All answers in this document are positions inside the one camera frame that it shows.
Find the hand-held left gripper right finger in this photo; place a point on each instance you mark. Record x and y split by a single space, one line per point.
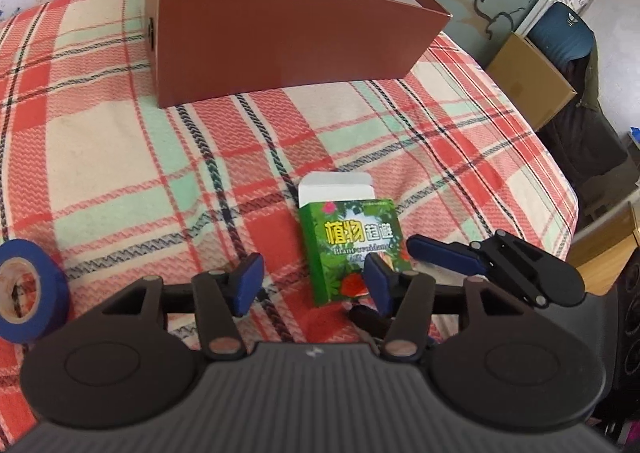
378 283

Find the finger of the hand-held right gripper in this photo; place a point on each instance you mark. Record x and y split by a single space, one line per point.
440 253

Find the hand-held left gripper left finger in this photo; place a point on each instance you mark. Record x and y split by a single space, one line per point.
247 283

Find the green box with flap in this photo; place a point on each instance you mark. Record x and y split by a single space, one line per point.
345 243

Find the blue tape roll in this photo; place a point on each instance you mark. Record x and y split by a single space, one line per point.
47 283

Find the brown cardboard storage box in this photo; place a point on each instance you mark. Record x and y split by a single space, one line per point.
280 43

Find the small black object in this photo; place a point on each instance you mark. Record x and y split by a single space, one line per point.
365 320

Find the dark chair with blue backpack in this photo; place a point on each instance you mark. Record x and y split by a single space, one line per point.
585 143

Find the plaid blanket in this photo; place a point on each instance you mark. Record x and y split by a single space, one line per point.
125 143

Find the plain cardboard box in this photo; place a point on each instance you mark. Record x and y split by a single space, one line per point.
532 78

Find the blue backpack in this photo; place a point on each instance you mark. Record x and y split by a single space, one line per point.
565 40

